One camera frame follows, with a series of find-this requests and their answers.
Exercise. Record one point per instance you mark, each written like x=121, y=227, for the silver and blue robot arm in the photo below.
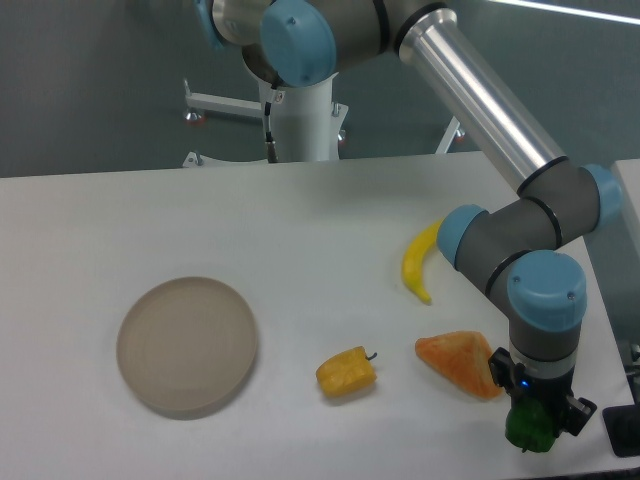
x=513, y=256

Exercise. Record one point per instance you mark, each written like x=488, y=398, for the beige round plate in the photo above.
x=187, y=346

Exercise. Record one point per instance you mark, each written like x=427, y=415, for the black device at table edge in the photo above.
x=622, y=422

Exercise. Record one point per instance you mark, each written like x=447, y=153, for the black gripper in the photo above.
x=547, y=382

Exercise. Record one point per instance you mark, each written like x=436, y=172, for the yellow toy banana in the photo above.
x=413, y=259

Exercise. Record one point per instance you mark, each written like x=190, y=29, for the green toy pepper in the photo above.
x=529, y=427

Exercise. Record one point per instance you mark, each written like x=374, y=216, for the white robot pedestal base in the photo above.
x=299, y=124

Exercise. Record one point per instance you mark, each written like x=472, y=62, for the yellow toy bell pepper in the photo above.
x=346, y=373

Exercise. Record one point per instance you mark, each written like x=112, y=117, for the orange toy fruit wedge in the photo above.
x=462, y=357

